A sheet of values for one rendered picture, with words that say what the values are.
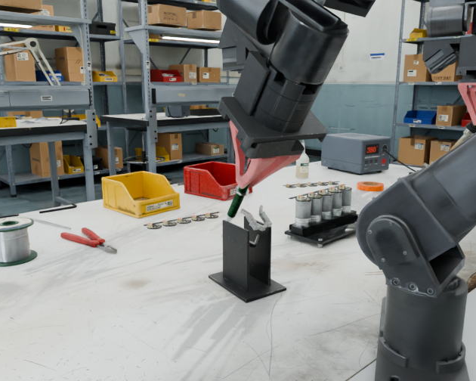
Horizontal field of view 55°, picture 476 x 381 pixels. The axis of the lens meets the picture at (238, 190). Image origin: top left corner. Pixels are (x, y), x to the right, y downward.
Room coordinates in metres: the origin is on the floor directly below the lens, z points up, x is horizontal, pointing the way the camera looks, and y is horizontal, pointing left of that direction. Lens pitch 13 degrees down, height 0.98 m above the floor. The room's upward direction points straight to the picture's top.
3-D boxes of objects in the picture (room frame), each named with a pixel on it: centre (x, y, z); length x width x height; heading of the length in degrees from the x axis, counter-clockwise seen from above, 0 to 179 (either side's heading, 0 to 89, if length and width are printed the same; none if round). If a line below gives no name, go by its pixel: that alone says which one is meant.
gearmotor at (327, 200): (0.73, -0.14, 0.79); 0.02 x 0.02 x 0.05
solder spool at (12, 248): (0.60, 0.31, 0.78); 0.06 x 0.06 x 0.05
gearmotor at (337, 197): (0.75, -0.16, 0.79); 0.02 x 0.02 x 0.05
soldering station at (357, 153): (1.28, -0.33, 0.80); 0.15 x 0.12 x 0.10; 33
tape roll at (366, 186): (1.04, -0.31, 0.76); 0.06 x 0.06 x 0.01
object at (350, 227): (0.72, -0.15, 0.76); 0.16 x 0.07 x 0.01; 134
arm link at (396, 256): (0.36, -0.15, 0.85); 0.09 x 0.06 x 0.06; 141
